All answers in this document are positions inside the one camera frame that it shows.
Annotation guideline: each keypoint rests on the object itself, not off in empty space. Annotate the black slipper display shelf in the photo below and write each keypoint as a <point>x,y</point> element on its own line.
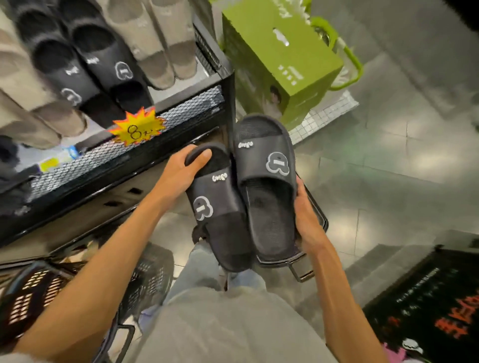
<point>187,108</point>

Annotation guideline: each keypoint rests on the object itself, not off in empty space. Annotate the blue yellow price label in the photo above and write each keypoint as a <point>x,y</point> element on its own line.
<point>56,161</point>

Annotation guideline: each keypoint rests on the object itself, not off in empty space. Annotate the person's left hand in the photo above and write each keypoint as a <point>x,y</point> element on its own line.
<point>176,179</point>

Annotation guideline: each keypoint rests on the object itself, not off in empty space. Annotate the dark brown display cabinet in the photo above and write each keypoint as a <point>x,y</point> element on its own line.
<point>112,209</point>

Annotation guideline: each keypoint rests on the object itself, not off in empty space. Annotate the person's right forearm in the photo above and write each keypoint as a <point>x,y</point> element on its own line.
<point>344,310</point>

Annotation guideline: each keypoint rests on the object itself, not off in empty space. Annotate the beige logo rubber slipper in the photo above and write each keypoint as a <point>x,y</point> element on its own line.
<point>33,86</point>
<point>138,37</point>
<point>176,37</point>

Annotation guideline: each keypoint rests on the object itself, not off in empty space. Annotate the green cardboard box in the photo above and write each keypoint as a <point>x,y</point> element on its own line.
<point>292,56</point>

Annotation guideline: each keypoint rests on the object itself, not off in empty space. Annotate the black basket with wavy slots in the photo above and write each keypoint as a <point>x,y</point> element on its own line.
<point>318,213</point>

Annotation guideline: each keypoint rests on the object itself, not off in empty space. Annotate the person's light grey shirt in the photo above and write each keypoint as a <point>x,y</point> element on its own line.
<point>232,329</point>

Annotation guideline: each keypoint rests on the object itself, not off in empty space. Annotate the person's left forearm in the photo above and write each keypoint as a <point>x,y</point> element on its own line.
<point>86,291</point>

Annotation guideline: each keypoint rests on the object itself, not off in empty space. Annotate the person's light blue jeans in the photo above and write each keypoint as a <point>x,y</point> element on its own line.
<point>198,269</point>

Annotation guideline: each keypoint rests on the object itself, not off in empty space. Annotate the grey rubber slipper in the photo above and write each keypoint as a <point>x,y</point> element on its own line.
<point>7,157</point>

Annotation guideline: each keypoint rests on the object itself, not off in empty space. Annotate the person's right hand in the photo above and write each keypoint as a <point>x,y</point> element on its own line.
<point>308,228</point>

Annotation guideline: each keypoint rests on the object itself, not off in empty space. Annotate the black cartoon poster board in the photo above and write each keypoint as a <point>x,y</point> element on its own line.
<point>430,306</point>

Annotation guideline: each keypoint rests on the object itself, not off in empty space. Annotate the yellow starburst price sticker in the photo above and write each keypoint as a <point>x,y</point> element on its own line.
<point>138,127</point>

